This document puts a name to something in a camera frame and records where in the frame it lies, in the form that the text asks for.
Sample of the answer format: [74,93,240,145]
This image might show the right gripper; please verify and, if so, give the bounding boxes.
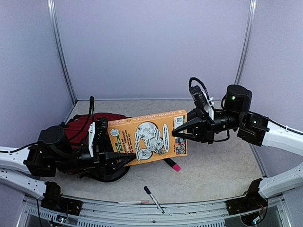
[171,106,244,144]

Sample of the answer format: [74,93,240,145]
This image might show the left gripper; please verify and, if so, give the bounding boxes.
[54,134,136,178]

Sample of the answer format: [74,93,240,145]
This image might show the orange comic book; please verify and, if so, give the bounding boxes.
[107,109,187,166]

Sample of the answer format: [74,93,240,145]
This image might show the red student backpack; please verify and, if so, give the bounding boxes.
[63,113,130,183]

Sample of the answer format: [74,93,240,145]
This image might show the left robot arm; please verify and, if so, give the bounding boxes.
[0,97,136,216]

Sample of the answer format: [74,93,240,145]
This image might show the blue capped marker pen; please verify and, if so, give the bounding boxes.
[144,186,165,214]

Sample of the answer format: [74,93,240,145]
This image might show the pink highlighter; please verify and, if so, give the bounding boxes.
[164,158,181,172]

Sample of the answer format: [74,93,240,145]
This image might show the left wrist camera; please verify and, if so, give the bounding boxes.
[88,117,108,160]

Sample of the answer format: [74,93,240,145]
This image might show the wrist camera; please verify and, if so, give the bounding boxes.
[188,77,215,120]
[88,117,108,160]

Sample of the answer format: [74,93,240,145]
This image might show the white pen on rail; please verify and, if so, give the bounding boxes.
[118,200,149,205]

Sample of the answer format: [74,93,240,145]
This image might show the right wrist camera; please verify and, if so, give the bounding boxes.
[188,77,215,120]

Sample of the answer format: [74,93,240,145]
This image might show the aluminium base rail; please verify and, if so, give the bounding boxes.
[16,186,292,227]

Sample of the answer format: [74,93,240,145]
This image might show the right frame post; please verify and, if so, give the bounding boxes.
[234,0,257,85]

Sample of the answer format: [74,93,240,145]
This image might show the frame post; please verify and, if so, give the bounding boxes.
[234,0,257,85]
[47,0,77,106]

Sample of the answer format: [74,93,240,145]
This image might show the left frame post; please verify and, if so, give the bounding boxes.
[47,0,77,106]

